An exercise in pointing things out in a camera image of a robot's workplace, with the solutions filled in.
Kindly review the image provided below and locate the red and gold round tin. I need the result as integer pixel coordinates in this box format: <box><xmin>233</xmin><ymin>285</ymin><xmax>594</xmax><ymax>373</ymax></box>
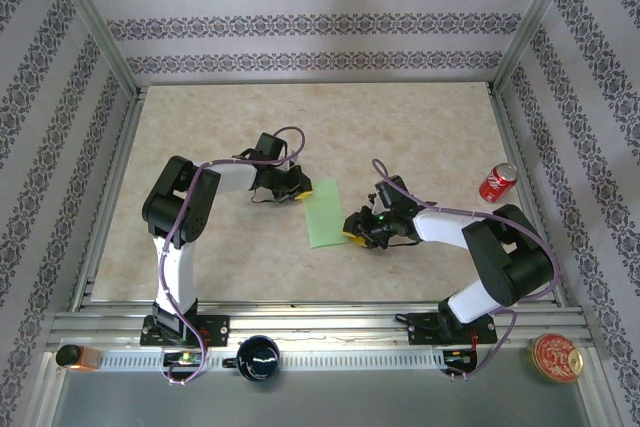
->
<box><xmin>525</xmin><ymin>332</ymin><xmax>585</xmax><ymax>384</ymax></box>

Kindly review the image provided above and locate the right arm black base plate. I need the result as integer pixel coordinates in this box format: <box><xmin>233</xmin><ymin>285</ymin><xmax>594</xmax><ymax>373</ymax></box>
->
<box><xmin>407</xmin><ymin>311</ymin><xmax>498</xmax><ymax>347</ymax></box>

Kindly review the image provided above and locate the dark blue glossy mug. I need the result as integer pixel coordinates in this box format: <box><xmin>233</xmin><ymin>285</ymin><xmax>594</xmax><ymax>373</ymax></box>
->
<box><xmin>222</xmin><ymin>334</ymin><xmax>281</xmax><ymax>382</ymax></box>

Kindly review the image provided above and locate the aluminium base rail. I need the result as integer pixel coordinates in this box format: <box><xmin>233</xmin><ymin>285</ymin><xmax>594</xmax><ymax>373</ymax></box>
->
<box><xmin>47</xmin><ymin>300</ymin><xmax>596</xmax><ymax>351</ymax></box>

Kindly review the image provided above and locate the red soda can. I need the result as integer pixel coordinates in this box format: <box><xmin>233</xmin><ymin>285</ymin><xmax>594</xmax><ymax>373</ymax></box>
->
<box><xmin>478</xmin><ymin>162</ymin><xmax>520</xmax><ymax>204</ymax></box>

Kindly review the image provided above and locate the aluminium frame post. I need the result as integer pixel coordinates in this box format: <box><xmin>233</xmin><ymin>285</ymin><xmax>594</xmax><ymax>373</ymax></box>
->
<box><xmin>491</xmin><ymin>0</ymin><xmax>585</xmax><ymax>96</ymax></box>
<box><xmin>42</xmin><ymin>0</ymin><xmax>142</xmax><ymax>98</ymax></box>

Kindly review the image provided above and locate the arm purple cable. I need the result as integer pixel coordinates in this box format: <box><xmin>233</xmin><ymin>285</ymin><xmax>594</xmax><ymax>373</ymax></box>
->
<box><xmin>371</xmin><ymin>158</ymin><xmax>560</xmax><ymax>382</ymax></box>
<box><xmin>158</xmin><ymin>126</ymin><xmax>307</xmax><ymax>387</ymax></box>

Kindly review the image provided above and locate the white slotted cable duct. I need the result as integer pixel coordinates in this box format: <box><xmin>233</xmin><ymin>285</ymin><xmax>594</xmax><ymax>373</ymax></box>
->
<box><xmin>97</xmin><ymin>349</ymin><xmax>449</xmax><ymax>371</ymax></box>

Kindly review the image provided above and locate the light green paper sheet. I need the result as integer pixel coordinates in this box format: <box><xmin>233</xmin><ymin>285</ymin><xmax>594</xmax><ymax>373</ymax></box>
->
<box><xmin>302</xmin><ymin>177</ymin><xmax>349</xmax><ymax>250</ymax></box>

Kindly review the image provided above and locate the small circuit board with light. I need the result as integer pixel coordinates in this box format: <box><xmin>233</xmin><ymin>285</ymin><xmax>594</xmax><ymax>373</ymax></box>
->
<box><xmin>443</xmin><ymin>348</ymin><xmax>477</xmax><ymax>367</ymax></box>
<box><xmin>162</xmin><ymin>350</ymin><xmax>205</xmax><ymax>367</ymax></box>

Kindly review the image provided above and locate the orange bottle with black cap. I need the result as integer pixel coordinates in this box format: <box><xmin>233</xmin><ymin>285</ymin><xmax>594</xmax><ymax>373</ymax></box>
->
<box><xmin>54</xmin><ymin>344</ymin><xmax>104</xmax><ymax>373</ymax></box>

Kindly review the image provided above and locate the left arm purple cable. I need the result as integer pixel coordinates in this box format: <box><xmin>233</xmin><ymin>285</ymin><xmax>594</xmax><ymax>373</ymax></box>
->
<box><xmin>158</xmin><ymin>126</ymin><xmax>307</xmax><ymax>387</ymax></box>

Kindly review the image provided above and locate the aluminium side rail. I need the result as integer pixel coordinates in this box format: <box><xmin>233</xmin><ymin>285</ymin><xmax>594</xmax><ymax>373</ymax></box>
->
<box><xmin>69</xmin><ymin>86</ymin><xmax>147</xmax><ymax>312</ymax></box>
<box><xmin>485</xmin><ymin>82</ymin><xmax>571</xmax><ymax>308</ymax></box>

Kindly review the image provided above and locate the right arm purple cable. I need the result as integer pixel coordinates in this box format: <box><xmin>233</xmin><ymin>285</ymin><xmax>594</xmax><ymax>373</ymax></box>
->
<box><xmin>371</xmin><ymin>158</ymin><xmax>560</xmax><ymax>382</ymax></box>

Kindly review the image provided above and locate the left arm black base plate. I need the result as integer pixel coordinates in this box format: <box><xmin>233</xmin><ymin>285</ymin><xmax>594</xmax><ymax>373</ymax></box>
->
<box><xmin>139</xmin><ymin>315</ymin><xmax>230</xmax><ymax>348</ymax></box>

